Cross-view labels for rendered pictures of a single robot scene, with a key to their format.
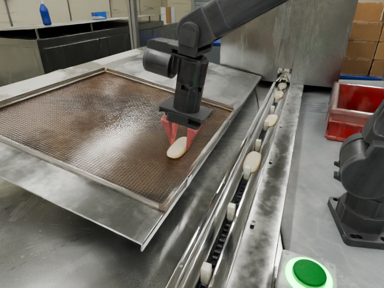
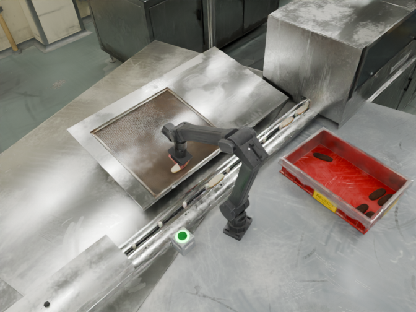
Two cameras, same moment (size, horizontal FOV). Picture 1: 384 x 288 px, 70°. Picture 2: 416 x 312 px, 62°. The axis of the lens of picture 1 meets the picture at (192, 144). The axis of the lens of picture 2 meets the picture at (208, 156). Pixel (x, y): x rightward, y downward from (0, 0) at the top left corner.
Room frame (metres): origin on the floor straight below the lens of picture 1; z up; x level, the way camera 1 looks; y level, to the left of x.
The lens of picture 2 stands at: (-0.37, -0.57, 2.13)
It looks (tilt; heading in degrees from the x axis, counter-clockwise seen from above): 47 degrees down; 26
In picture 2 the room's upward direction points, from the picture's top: 4 degrees counter-clockwise
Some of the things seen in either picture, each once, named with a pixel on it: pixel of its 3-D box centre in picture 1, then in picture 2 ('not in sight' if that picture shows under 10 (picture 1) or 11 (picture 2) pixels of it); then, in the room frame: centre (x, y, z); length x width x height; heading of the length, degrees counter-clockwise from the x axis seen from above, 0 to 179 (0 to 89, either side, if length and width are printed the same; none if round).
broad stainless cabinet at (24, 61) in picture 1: (85, 68); (190, 0); (3.07, 1.17, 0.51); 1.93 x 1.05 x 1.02; 158
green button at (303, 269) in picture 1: (308, 275); (182, 236); (0.23, -0.15, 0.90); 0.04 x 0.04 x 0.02
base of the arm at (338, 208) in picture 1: (364, 207); (238, 221); (0.40, -0.32, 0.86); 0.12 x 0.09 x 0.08; 172
